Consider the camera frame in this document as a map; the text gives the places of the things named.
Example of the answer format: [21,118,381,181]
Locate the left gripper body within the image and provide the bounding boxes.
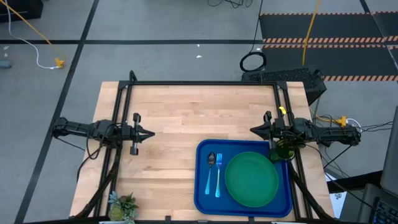
[121,113,141,156]

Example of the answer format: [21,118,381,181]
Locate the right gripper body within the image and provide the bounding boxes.
[264,111,295,150]

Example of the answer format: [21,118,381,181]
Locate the green faceted plastic cup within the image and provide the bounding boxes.
[268,138,297,164]

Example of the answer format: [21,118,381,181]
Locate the green round plate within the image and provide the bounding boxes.
[224,151,280,208]

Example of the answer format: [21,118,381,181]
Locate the spoon with blue handle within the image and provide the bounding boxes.
[204,152,216,196]

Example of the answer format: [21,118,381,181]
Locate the fork with blue handle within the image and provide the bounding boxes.
[215,152,223,198]

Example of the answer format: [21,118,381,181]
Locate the blue plastic tray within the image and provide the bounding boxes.
[193,139,294,218]

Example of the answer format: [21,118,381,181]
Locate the small succulent plant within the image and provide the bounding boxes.
[107,190,140,224]

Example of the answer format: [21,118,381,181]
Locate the white paper sheet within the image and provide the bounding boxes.
[325,172,348,218]

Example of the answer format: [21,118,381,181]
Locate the black hazard-striped floor mat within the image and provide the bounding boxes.
[259,11,398,82]

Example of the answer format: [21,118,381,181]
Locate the dark desk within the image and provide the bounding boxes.
[326,169,398,224]

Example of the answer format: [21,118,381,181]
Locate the grey monitor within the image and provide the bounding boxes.
[379,105,398,197]

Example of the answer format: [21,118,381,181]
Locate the black keyboard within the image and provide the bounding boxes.
[371,198,398,224]

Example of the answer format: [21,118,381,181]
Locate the black box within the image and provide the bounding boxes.
[0,0,44,23]

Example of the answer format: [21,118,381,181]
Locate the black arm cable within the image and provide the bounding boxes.
[76,136,105,183]

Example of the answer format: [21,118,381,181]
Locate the hanging black cable with coil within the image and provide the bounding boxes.
[239,0,267,73]

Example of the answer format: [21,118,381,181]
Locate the black aluminium table frame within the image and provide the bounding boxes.
[70,70,336,222]

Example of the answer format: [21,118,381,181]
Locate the white power cable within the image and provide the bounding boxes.
[345,117,363,133]

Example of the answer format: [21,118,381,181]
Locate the black power cable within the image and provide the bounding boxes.
[357,121,394,133]

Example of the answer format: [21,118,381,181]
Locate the hanging yellow cable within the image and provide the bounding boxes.
[302,0,323,67]

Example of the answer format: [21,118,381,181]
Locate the white floor cable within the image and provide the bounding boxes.
[3,0,60,70]

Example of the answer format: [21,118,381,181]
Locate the black floor cables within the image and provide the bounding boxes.
[207,0,253,9]

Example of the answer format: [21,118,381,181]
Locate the yellow floor cable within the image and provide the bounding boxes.
[0,0,66,70]

